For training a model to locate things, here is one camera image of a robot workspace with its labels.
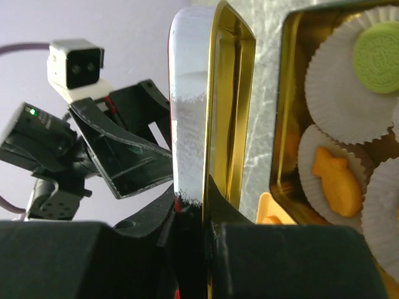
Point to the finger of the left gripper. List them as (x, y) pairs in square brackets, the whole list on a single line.
[(128, 163)]

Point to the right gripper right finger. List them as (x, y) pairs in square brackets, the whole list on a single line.
[(287, 261)]

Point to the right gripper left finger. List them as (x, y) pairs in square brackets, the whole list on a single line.
[(43, 259)]

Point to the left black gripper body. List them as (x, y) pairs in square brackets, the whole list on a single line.
[(120, 120)]

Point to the gold tin lid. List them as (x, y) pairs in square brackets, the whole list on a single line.
[(211, 53)]

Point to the orange fish cookie top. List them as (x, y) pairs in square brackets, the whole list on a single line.
[(340, 186)]

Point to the dark green cookie tin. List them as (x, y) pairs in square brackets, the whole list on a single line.
[(302, 32)]

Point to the green round cookie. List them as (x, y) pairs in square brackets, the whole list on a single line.
[(375, 57)]

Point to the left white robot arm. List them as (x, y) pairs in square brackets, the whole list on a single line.
[(56, 154)]

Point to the round dotted biscuit top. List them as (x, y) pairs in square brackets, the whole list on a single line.
[(271, 220)]

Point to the yellow plastic tray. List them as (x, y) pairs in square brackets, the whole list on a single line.
[(267, 206)]

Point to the white paper cup front left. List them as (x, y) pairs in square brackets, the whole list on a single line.
[(359, 163)]

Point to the white paper cup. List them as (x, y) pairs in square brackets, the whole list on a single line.
[(337, 102), (359, 163), (380, 216)]

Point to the white paper cup front right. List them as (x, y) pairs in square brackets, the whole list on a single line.
[(380, 216)]

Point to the white paper cup back left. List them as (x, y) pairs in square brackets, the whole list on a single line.
[(337, 102)]

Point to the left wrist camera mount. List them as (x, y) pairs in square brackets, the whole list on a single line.
[(73, 70)]

